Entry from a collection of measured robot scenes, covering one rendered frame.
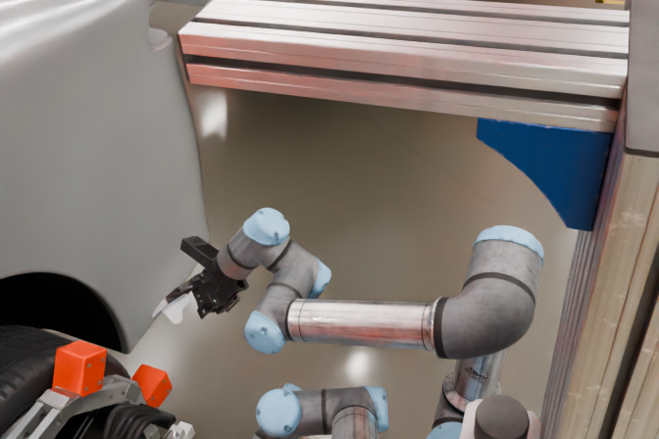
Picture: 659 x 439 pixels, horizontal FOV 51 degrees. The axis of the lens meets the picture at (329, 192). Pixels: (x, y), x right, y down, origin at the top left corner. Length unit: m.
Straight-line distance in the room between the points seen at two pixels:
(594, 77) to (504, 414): 0.46
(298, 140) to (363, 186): 0.58
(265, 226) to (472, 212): 2.25
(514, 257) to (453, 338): 0.17
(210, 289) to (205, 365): 1.51
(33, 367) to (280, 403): 0.57
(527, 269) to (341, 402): 0.37
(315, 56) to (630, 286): 0.26
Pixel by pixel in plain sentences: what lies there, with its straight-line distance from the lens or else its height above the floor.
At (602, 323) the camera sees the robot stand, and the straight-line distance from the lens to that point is 0.49.
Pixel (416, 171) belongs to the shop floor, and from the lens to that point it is 3.66.
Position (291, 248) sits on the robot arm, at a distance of 1.29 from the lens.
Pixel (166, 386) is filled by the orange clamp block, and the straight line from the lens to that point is 1.80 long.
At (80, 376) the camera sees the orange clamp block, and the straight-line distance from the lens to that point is 1.52.
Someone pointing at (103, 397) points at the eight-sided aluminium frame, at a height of 1.03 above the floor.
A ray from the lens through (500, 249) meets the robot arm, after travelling 1.14.
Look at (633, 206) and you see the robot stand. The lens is 0.42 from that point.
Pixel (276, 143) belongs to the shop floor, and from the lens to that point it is 3.96.
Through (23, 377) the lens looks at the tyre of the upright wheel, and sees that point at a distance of 1.53.
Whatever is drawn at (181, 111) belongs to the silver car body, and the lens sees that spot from 1.98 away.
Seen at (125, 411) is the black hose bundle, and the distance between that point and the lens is 1.54.
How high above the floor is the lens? 2.25
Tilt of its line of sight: 39 degrees down
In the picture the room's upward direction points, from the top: 6 degrees counter-clockwise
